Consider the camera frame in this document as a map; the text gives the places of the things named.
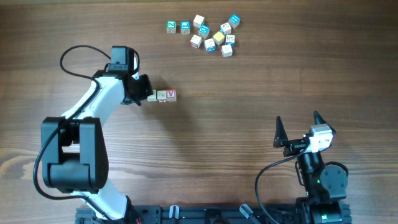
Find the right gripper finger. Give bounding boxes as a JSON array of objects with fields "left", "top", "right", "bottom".
[
  {"left": 313, "top": 111, "right": 336, "bottom": 134},
  {"left": 273, "top": 116, "right": 289, "bottom": 148}
]

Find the plain beige wooden block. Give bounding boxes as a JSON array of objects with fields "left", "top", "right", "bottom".
[{"left": 147, "top": 90, "right": 157, "bottom": 102}]

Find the red bottom wooden block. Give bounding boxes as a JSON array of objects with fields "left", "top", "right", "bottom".
[{"left": 157, "top": 90, "right": 167, "bottom": 103}]

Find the red V letter block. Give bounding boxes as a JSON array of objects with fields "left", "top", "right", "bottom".
[{"left": 166, "top": 90, "right": 177, "bottom": 102}]

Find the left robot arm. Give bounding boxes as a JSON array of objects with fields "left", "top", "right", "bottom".
[{"left": 33, "top": 46, "right": 152, "bottom": 223}]

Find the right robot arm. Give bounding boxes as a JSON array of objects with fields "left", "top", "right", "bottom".
[{"left": 274, "top": 111, "right": 352, "bottom": 223}]

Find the green N letter block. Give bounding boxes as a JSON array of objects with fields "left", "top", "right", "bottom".
[{"left": 166, "top": 20, "right": 177, "bottom": 34}]

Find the red edged wooden block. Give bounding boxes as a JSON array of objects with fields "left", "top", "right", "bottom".
[{"left": 190, "top": 34, "right": 202, "bottom": 49}]

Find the blue L letter block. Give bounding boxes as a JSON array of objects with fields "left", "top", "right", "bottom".
[{"left": 180, "top": 21, "right": 190, "bottom": 34}]

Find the blue sided wooden block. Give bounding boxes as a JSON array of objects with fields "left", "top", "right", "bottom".
[{"left": 204, "top": 39, "right": 216, "bottom": 53}]

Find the blue D letter block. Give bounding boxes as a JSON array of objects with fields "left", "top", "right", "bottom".
[{"left": 198, "top": 25, "right": 210, "bottom": 39}]

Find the plain top wooden block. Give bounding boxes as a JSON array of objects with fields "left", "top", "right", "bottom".
[{"left": 193, "top": 14, "right": 205, "bottom": 28}]

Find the yellow top wooden block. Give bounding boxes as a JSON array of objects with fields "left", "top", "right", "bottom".
[{"left": 213, "top": 31, "right": 225, "bottom": 46}]

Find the white bird picture block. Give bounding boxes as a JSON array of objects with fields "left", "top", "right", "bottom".
[{"left": 221, "top": 44, "right": 233, "bottom": 57}]

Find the blue picture wooden block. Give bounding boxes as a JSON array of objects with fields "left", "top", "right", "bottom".
[{"left": 225, "top": 34, "right": 236, "bottom": 47}]

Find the blue edged picture block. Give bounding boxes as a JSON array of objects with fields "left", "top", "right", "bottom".
[{"left": 220, "top": 22, "right": 232, "bottom": 35}]

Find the blue top corner block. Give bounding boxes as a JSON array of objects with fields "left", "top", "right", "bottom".
[{"left": 228, "top": 14, "right": 241, "bottom": 29}]

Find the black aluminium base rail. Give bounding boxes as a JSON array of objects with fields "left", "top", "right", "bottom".
[{"left": 75, "top": 203, "right": 352, "bottom": 224}]

